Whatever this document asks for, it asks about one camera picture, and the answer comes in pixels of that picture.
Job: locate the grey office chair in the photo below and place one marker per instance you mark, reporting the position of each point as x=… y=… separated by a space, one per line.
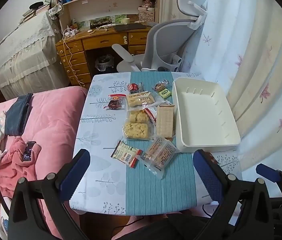
x=166 y=42

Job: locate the red label dark snack packet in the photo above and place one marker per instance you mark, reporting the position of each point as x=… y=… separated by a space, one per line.
x=116 y=103

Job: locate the red round candy packet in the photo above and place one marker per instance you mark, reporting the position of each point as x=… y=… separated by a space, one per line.
x=134 y=87

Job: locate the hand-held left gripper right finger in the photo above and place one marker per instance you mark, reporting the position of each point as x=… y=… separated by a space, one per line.
x=208 y=177

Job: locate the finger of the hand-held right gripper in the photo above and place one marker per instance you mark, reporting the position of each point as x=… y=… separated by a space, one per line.
x=268 y=172

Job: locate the white power strip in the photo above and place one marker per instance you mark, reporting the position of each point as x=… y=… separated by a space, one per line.
x=70 y=32

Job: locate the white cup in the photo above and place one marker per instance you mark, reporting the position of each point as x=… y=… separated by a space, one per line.
x=125 y=20

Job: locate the dark keyboard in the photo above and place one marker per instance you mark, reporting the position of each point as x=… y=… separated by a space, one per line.
x=131 y=26

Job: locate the rice cracker packet red seal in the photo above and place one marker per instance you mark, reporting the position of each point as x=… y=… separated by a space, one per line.
x=138 y=116

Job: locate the plain rice cracker packet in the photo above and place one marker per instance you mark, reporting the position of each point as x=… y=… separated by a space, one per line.
x=136 y=130

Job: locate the wooden desk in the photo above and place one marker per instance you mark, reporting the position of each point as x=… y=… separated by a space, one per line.
x=101 y=42

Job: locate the white plastic storage box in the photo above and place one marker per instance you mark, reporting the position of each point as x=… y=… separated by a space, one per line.
x=201 y=115

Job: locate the white orange snack packet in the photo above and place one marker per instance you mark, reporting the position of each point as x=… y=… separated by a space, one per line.
x=124 y=152

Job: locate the pink blanket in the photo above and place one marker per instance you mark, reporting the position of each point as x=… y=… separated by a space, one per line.
x=51 y=120

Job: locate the brown hair doll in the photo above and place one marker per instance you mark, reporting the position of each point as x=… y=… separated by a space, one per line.
x=148 y=0

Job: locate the clear printed biscuit packet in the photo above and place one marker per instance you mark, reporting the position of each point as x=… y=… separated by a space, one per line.
x=159 y=155

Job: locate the dark blue pouch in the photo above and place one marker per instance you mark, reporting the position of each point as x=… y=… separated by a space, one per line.
x=17 y=116

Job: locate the clear nut snack packet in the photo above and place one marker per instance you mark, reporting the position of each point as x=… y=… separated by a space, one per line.
x=159 y=86

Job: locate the white lace cover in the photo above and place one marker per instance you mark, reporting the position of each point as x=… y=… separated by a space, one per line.
x=23 y=50

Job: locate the trash bin with white bag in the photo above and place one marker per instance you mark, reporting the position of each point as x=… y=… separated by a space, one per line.
x=104 y=61

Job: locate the dark green box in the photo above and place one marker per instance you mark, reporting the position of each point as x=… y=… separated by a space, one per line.
x=101 y=22

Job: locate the printed cardboard box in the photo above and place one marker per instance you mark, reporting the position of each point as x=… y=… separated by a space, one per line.
x=146 y=15

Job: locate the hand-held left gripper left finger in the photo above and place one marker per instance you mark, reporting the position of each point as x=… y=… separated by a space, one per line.
x=74 y=177

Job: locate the wooden bookshelf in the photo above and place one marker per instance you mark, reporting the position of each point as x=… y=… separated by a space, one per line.
x=101 y=5

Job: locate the maple leaf print curtain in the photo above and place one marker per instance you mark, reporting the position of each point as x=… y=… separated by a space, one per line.
x=255 y=67

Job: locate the printed fabric bag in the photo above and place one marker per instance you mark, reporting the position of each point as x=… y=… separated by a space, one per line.
x=56 y=10

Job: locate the person's leg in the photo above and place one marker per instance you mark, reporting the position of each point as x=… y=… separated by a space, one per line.
x=176 y=226

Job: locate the cream wafer packet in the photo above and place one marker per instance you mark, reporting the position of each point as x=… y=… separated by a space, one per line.
x=165 y=121

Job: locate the green snack packet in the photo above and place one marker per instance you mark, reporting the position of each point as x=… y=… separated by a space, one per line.
x=165 y=93

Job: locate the black smartphone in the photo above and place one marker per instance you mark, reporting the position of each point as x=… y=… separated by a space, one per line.
x=28 y=151

